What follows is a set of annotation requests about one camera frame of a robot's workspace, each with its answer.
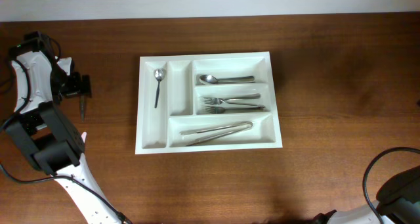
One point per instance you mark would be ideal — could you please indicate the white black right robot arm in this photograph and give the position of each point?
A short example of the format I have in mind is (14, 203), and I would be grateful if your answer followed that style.
(397, 201)

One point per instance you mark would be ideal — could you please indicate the steel tablespoon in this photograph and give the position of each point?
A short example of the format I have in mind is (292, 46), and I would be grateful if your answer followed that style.
(246, 79)
(210, 80)

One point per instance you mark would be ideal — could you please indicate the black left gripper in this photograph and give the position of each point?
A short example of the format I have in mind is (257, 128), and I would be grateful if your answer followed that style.
(77, 89)

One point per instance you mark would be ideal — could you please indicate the pink plastic knife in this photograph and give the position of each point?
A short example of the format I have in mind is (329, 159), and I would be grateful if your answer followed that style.
(84, 136)

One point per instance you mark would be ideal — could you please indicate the small steel spoon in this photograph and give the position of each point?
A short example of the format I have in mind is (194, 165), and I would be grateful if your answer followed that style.
(159, 75)
(82, 105)

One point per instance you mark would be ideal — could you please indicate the black-handled steel fork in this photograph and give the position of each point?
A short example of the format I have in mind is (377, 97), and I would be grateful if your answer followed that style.
(243, 103)

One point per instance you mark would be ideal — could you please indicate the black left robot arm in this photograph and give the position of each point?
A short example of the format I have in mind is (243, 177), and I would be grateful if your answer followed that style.
(47, 139)

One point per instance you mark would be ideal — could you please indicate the white cutlery tray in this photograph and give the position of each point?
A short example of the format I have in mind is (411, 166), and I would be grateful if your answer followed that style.
(180, 105)

